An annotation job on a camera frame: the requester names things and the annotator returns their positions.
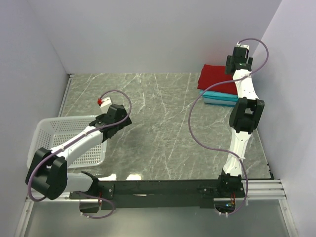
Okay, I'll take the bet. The red t-shirt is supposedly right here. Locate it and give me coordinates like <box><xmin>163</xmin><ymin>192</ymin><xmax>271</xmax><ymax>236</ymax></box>
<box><xmin>197</xmin><ymin>64</ymin><xmax>237</xmax><ymax>95</ymax></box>

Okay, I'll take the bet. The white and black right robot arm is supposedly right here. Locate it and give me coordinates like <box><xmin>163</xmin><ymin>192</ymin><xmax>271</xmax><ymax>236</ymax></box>
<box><xmin>217</xmin><ymin>44</ymin><xmax>265</xmax><ymax>197</ymax></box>

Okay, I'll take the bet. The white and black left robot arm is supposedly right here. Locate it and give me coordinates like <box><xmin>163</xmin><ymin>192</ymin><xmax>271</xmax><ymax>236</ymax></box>
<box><xmin>25</xmin><ymin>104</ymin><xmax>132</xmax><ymax>201</ymax></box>

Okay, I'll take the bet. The teal folded t-shirt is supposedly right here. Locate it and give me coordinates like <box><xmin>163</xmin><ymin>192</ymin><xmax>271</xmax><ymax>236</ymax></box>
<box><xmin>202</xmin><ymin>96</ymin><xmax>238</xmax><ymax>102</ymax></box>

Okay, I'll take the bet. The light blue folded t-shirt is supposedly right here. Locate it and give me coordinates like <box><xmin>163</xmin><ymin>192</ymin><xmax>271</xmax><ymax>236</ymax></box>
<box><xmin>203</xmin><ymin>91</ymin><xmax>238</xmax><ymax>99</ymax></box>

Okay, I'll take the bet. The grey folded t-shirt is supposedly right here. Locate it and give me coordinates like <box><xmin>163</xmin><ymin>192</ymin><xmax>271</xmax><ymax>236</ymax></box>
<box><xmin>203</xmin><ymin>98</ymin><xmax>236</xmax><ymax>107</ymax></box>

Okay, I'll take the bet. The white plastic laundry basket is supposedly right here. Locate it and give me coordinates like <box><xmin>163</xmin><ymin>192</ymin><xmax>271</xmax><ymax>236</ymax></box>
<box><xmin>27</xmin><ymin>116</ymin><xmax>107</xmax><ymax>168</ymax></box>

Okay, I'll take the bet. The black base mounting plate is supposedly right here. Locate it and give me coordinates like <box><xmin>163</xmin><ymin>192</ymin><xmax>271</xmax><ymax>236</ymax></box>
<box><xmin>69</xmin><ymin>179</ymin><xmax>246</xmax><ymax>213</ymax></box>

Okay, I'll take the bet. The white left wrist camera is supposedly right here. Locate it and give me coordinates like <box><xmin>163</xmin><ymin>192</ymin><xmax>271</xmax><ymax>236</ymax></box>
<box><xmin>97</xmin><ymin>97</ymin><xmax>112</xmax><ymax>114</ymax></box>

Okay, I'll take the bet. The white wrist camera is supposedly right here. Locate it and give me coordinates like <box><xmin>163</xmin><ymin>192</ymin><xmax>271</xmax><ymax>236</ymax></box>
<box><xmin>236</xmin><ymin>42</ymin><xmax>249</xmax><ymax>50</ymax></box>
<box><xmin>97</xmin><ymin>97</ymin><xmax>112</xmax><ymax>114</ymax></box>

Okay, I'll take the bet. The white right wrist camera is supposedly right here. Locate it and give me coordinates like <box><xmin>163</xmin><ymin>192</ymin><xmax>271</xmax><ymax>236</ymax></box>
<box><xmin>236</xmin><ymin>42</ymin><xmax>249</xmax><ymax>50</ymax></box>

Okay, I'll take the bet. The aluminium frame rail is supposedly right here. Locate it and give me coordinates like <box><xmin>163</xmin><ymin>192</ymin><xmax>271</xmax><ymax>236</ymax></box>
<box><xmin>43</xmin><ymin>180</ymin><xmax>287</xmax><ymax>202</ymax></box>

